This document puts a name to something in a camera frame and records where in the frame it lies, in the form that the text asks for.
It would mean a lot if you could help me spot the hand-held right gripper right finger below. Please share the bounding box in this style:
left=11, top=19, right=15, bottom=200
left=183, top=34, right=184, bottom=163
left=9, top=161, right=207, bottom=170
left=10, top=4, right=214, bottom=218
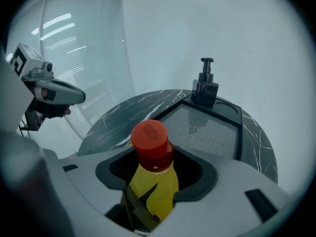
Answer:
left=150, top=146, right=295, bottom=237

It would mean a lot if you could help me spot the black box with grey base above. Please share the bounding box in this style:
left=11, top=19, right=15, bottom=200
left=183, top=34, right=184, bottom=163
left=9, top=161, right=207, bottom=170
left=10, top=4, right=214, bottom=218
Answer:
left=155, top=92, right=244, bottom=161

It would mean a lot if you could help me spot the small yellow bottle orange cap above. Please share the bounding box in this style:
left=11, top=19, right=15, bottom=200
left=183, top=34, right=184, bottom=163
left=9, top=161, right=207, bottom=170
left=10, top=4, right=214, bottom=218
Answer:
left=120, top=119, right=180, bottom=222

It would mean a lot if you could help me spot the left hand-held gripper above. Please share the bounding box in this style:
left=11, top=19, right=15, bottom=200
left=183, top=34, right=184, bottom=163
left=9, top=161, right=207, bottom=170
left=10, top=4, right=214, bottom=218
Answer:
left=9, top=42, right=86, bottom=131

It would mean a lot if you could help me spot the black pump dispenser bottle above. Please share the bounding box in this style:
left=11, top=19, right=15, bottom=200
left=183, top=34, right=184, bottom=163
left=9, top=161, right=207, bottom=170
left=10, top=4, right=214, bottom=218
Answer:
left=192, top=57, right=220, bottom=106

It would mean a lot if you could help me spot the black cable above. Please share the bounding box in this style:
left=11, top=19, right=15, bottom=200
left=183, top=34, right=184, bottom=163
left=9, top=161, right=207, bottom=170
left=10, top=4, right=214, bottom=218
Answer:
left=17, top=116, right=33, bottom=138

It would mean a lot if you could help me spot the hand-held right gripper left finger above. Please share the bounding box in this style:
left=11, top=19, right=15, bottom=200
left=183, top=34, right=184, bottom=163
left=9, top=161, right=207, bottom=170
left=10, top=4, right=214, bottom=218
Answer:
left=42, top=147, right=139, bottom=216

